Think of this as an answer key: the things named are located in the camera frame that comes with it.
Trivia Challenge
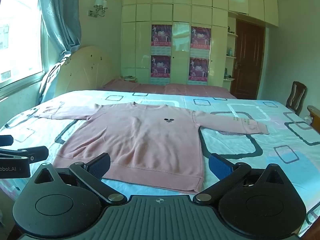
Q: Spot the light blue patterned bedsheet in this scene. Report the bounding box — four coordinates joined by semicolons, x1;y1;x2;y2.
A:
1;90;319;237

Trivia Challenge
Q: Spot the dark brown wooden door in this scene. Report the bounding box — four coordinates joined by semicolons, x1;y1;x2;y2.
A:
231;20;265;100

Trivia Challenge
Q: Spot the pink long-sleeve sweatshirt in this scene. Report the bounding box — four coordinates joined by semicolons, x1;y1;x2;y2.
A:
36;102;268;193

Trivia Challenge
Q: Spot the dark wooden chair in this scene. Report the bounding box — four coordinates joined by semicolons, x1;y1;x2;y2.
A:
286;81;308;115

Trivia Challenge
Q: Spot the stack of papers by wardrobe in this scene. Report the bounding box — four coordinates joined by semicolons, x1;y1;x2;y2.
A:
121;75;137;83

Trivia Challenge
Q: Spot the upper right wardrobe poster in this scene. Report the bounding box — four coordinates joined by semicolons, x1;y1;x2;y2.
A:
190;27;211;50

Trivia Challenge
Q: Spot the cream wooden headboard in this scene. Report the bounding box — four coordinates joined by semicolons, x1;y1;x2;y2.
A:
54;46;120;97

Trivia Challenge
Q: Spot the upper left wardrobe poster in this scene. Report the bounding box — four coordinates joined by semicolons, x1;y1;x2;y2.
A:
151;24;172;47

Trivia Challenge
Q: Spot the lower left wardrobe poster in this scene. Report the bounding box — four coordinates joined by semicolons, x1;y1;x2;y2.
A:
150;55;171;78

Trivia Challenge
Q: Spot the wooden bed footboard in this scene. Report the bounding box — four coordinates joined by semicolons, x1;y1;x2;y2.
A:
307;105;320;133

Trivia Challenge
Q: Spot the cream corner shelf unit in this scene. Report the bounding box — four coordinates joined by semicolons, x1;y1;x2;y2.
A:
223;17;238;91

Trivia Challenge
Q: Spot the wardrobe poster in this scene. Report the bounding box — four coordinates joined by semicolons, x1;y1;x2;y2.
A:
150;55;171;78
188;57;209;82
151;24;172;47
190;27;211;50

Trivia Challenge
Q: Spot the teal window curtain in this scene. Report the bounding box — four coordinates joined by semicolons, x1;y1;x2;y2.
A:
38;0;81;103

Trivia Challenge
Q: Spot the wall sconce lamp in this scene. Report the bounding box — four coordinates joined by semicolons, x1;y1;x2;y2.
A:
88;0;108;18

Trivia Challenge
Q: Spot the lower right wardrobe poster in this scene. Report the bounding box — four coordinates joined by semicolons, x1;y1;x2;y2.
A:
188;57;209;82

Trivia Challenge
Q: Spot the bright glass window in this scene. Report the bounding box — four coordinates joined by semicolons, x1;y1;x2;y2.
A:
1;0;44;88

